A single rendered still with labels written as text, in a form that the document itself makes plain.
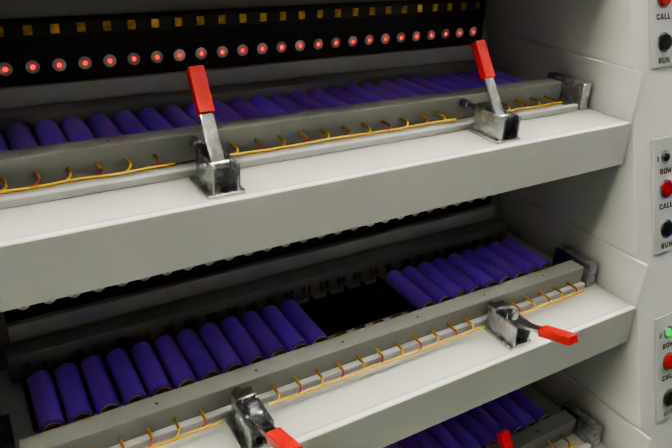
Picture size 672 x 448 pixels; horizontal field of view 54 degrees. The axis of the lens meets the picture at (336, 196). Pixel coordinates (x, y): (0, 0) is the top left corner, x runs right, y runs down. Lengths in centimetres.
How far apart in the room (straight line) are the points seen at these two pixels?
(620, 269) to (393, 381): 29
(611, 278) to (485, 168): 24
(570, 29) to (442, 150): 25
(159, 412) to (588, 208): 49
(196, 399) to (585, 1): 54
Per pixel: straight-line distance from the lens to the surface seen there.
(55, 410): 56
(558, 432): 84
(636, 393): 81
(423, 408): 60
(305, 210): 49
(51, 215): 46
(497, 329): 66
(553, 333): 62
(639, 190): 74
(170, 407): 54
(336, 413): 56
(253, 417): 52
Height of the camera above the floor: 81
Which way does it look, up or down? 10 degrees down
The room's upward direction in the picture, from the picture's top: 6 degrees counter-clockwise
